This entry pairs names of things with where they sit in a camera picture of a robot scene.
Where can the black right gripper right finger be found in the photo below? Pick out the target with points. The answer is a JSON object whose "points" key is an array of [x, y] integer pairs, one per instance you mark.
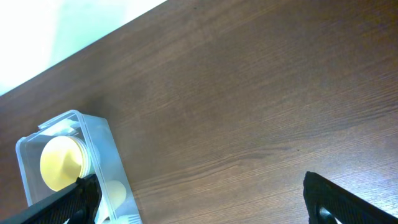
{"points": [[327, 202]]}

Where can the green plastic bowl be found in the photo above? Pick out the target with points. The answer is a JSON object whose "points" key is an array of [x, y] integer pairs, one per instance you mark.
{"points": [[87, 166]]}

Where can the clear plastic container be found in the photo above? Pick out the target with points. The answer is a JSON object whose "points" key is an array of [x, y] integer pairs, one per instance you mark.
{"points": [[96, 134]]}

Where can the yellow plastic cup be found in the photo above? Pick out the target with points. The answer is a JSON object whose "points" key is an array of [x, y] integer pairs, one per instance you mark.
{"points": [[116, 196]]}

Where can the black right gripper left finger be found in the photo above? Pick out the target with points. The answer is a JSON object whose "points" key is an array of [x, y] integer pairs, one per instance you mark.
{"points": [[77, 203]]}

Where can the yellow plastic bowl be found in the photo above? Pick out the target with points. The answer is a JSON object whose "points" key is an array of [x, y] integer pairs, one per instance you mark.
{"points": [[61, 162]]}

